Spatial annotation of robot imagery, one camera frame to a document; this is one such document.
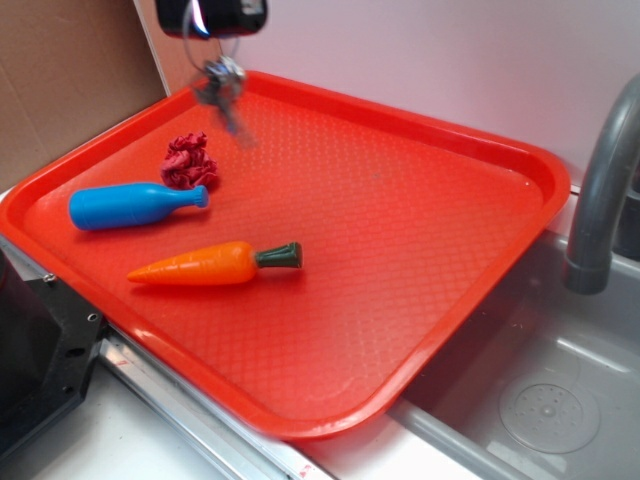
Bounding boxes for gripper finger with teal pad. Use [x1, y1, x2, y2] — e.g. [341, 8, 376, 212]
[155, 0, 210, 39]
[221, 0, 268, 35]

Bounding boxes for silver keys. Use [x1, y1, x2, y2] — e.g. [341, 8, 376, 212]
[181, 1, 257, 149]

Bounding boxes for brown cardboard panel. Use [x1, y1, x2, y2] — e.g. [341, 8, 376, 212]
[1, 1, 165, 190]

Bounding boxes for crumpled red paper ball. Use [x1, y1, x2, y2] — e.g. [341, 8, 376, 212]
[160, 131, 218, 190]

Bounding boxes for blue toy bottle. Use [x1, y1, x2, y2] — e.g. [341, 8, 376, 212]
[68, 183, 209, 231]

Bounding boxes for orange toy carrot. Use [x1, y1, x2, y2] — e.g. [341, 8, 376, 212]
[127, 241, 303, 286]

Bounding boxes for red plastic tray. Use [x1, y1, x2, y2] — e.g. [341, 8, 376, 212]
[1, 72, 570, 440]

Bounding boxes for grey toy faucet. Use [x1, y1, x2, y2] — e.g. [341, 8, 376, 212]
[562, 76, 639, 295]

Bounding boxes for grey toy sink basin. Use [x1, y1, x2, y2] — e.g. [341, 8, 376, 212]
[390, 233, 639, 479]

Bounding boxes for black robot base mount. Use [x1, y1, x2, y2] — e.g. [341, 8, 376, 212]
[1, 255, 105, 462]

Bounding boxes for aluminium rail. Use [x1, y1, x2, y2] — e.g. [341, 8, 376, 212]
[99, 328, 333, 479]

